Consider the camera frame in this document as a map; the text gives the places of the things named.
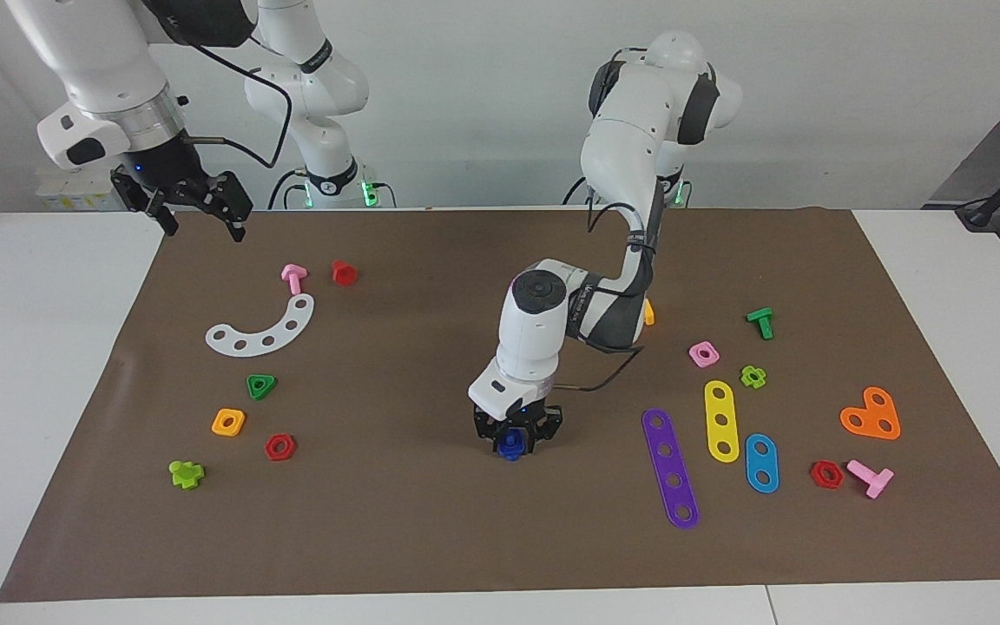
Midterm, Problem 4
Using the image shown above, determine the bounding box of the brown table mat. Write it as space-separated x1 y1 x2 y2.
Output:
0 207 1000 604

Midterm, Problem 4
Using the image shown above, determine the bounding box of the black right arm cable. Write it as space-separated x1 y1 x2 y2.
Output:
177 35 294 168

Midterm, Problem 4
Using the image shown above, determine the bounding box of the orange heart plate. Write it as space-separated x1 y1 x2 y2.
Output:
839 386 902 441

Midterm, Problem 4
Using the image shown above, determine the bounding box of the purple four-hole plate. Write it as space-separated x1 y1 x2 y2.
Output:
641 408 701 530

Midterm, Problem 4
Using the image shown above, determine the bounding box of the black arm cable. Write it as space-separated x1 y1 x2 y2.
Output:
550 174 668 394
177 35 294 168

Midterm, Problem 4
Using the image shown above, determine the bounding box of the white box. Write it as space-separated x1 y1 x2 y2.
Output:
36 168 123 212

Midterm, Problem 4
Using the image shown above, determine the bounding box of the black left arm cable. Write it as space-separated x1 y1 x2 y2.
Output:
550 174 668 394

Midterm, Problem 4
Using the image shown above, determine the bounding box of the light blue two-hole plate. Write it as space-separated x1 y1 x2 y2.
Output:
744 433 780 495

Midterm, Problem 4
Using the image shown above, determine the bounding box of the yellow three-hole plate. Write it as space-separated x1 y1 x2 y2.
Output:
704 379 741 464

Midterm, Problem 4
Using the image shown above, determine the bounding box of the white curved hole plate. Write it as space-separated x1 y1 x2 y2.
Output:
205 293 316 358

